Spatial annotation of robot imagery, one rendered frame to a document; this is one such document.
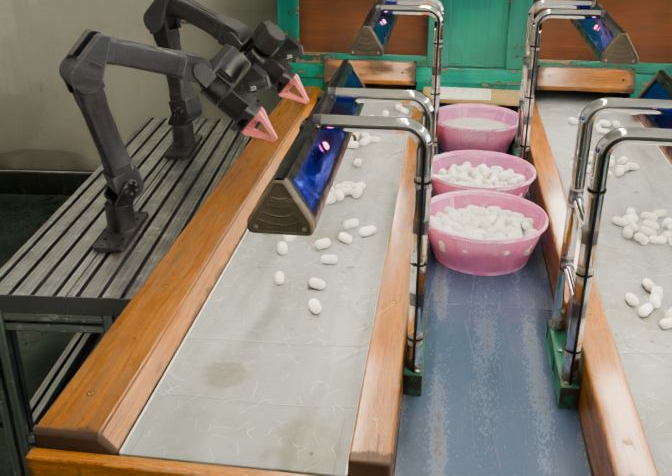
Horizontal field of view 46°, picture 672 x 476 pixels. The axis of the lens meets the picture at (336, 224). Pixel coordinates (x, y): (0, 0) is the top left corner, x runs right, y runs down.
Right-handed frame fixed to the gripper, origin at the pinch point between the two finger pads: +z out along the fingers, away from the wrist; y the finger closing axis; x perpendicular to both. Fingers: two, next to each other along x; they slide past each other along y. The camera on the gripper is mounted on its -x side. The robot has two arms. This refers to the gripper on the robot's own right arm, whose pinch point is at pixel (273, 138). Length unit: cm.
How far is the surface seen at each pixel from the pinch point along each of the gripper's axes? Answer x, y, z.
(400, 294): -14, -54, 31
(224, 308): 7, -58, 10
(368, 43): -30.0, 6.6, 2.6
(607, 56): -63, 6, 44
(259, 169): 9.9, 3.2, 2.6
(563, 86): -45, 78, 62
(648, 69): -66, 84, 79
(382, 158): -6.5, 22.2, 26.0
